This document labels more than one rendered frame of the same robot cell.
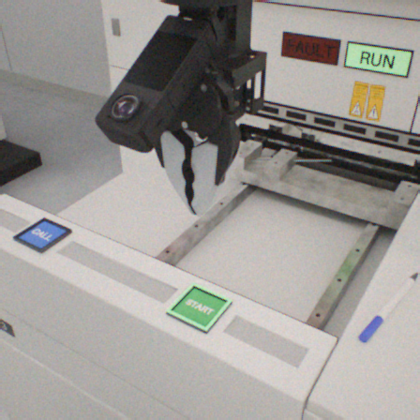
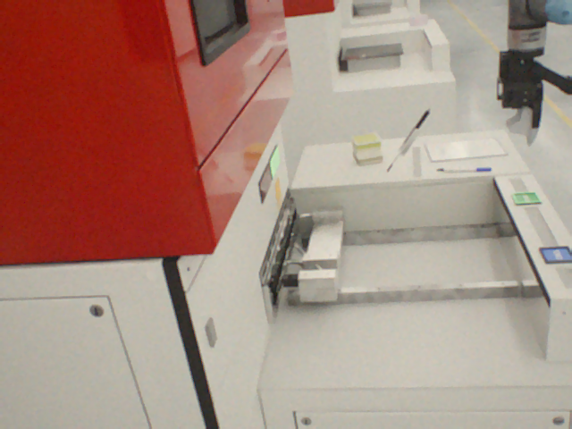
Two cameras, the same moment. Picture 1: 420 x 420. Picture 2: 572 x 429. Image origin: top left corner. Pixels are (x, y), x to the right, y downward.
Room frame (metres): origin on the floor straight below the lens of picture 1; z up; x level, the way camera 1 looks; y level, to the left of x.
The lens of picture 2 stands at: (1.34, 0.93, 1.57)
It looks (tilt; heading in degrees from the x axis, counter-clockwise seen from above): 25 degrees down; 249
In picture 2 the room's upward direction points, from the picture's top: 8 degrees counter-clockwise
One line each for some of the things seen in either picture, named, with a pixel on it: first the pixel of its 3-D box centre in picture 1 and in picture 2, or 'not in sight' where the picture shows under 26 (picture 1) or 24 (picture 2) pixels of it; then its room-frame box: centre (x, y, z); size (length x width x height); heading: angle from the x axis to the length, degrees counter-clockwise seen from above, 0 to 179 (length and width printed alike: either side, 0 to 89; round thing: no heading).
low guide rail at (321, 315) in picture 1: (347, 271); (395, 235); (0.61, -0.22, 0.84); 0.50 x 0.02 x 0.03; 148
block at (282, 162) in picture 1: (280, 163); (320, 260); (0.87, -0.14, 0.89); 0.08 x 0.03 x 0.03; 148
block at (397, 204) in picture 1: (404, 198); (328, 214); (0.74, -0.34, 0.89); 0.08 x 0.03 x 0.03; 148
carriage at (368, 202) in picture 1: (315, 187); (324, 254); (0.83, -0.20, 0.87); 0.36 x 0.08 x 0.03; 58
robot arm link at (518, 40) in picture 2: not in sight; (526, 38); (0.42, 0.01, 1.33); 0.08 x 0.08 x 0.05
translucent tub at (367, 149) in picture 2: not in sight; (366, 148); (0.54, -0.45, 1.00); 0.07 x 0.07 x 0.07; 73
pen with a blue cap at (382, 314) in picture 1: (391, 304); (463, 169); (0.40, -0.20, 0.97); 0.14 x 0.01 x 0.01; 138
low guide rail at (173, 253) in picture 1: (209, 220); (399, 293); (0.76, 0.00, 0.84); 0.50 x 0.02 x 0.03; 148
